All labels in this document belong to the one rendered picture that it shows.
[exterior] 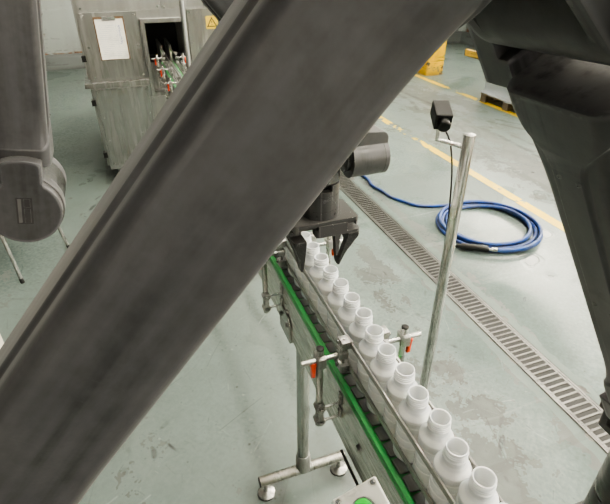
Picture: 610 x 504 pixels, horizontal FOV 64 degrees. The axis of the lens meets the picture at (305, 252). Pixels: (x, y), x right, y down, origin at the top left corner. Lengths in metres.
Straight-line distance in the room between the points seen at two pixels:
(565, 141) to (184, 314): 0.17
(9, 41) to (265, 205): 0.47
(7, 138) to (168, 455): 1.86
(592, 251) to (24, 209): 0.55
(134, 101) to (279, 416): 3.15
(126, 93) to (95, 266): 4.47
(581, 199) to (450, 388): 2.34
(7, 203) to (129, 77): 4.01
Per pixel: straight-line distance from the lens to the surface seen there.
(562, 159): 0.25
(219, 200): 0.15
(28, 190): 0.62
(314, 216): 0.72
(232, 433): 2.33
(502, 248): 3.66
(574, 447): 2.55
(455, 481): 0.88
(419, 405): 0.92
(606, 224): 0.27
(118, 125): 4.69
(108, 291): 0.17
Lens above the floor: 1.83
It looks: 32 degrees down
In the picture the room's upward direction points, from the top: straight up
